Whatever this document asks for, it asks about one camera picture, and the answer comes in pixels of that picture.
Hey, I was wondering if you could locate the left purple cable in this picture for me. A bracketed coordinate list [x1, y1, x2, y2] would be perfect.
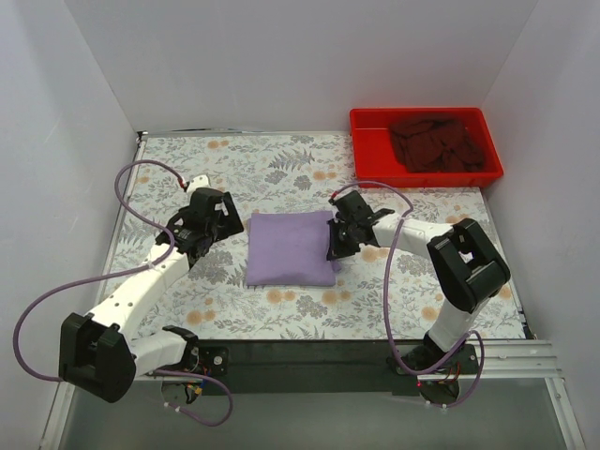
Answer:
[12, 159, 233, 427]

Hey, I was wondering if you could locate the floral table cloth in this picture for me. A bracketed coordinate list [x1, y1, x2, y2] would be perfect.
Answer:
[91, 133, 531, 341]

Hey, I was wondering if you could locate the red plastic bin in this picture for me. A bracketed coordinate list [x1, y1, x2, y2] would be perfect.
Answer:
[350, 107, 503, 188]

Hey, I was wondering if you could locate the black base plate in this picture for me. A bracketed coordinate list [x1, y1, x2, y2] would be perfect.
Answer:
[144, 337, 482, 399]

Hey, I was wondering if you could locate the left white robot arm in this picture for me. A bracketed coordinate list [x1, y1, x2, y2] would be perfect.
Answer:
[58, 187, 244, 403]

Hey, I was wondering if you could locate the purple t shirt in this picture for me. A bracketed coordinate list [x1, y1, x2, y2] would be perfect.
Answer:
[246, 211, 339, 287]

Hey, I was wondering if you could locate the dark red t shirt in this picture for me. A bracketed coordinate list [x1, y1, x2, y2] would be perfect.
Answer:
[388, 114, 486, 173]

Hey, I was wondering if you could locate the aluminium frame rail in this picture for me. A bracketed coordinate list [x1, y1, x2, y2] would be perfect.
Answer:
[41, 340, 584, 449]

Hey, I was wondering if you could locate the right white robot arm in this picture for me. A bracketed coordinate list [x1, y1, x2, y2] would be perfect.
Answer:
[327, 208, 511, 375]

